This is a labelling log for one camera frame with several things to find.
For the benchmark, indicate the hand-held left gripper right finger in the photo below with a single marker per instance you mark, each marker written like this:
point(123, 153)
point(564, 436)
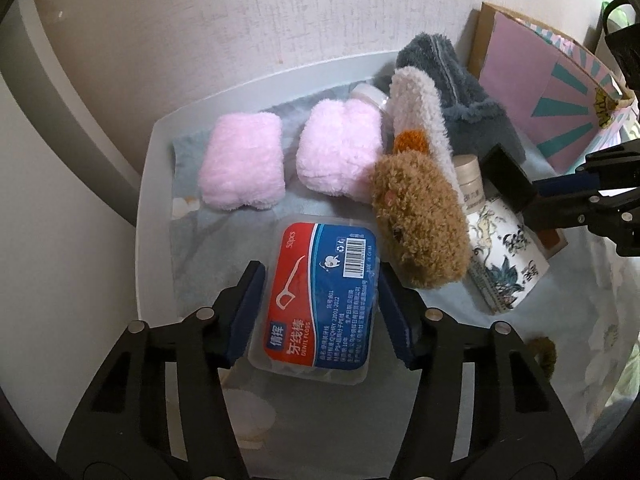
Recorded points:
point(397, 322)

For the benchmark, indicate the small dark red box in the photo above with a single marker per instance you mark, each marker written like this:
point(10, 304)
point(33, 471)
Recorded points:
point(555, 240)

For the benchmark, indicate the clear dental floss box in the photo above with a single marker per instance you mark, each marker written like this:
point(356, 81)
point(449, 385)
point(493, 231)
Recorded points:
point(320, 300)

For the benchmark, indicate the light blue floral cloth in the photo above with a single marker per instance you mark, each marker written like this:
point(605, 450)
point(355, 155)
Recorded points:
point(235, 232)

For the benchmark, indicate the white desktop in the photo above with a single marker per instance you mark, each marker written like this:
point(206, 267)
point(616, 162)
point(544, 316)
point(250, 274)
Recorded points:
point(60, 270)

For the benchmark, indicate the pink teal cardboard sheet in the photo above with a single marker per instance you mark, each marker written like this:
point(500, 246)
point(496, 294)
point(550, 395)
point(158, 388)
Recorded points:
point(520, 70)

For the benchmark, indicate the clear bottle white cap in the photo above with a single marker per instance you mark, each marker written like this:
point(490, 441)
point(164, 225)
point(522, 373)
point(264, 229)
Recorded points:
point(369, 96)

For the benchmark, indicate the white plastic storage bin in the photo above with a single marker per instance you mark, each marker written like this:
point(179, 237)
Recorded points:
point(155, 220)

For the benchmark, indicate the white round cotton pads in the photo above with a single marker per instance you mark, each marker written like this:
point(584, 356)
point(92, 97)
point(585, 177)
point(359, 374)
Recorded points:
point(249, 412)

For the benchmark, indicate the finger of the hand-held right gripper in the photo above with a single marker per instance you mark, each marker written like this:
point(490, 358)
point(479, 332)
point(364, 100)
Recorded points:
point(560, 215)
point(565, 183)

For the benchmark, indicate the brown plush toy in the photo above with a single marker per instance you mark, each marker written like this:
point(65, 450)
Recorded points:
point(422, 220)

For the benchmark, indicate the small brown plush piece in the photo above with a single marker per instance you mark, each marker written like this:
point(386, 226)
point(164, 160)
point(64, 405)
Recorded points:
point(542, 356)

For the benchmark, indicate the white fluffy cloth orange patch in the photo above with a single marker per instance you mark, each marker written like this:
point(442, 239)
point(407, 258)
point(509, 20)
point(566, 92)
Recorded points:
point(417, 105)

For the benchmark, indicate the small cream jar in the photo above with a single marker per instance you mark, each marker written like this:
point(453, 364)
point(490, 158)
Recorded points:
point(469, 180)

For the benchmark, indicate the small black box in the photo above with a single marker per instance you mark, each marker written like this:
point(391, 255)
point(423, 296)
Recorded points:
point(506, 176)

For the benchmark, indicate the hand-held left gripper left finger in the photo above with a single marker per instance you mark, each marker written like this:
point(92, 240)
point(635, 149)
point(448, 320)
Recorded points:
point(246, 310)

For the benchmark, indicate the pink fluffy towel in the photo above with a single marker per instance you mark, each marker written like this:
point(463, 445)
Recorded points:
point(242, 160)
point(337, 147)

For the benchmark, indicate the grey fluffy towel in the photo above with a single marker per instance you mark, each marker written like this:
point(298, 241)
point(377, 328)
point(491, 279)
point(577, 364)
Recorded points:
point(465, 95)

